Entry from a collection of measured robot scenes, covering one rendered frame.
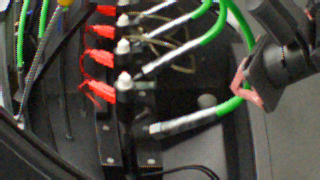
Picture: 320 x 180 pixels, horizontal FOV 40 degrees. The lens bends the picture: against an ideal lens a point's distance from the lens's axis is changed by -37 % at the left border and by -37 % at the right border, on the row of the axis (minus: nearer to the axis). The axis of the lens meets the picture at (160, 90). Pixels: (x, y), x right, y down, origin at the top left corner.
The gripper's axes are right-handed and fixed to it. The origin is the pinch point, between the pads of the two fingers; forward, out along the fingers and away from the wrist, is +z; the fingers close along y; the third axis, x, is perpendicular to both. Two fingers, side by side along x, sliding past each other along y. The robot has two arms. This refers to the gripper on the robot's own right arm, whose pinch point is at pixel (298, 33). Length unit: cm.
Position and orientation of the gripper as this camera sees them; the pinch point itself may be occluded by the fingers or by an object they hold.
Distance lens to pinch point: 88.1
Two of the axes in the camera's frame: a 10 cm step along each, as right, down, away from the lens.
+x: -1.8, 6.2, -7.6
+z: -7.1, 4.5, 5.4
